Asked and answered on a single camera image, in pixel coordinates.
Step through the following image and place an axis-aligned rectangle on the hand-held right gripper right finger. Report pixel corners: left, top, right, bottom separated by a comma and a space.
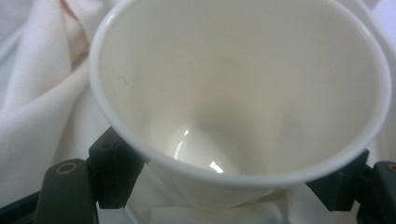
306, 148, 372, 213

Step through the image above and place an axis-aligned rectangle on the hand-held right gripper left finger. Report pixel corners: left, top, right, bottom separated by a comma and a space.
88, 126, 148, 210

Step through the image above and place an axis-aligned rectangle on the white patterned tote bag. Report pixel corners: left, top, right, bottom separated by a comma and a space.
0, 0, 396, 224

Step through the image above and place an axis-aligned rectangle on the white paper cup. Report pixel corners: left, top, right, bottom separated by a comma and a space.
88, 0, 392, 213

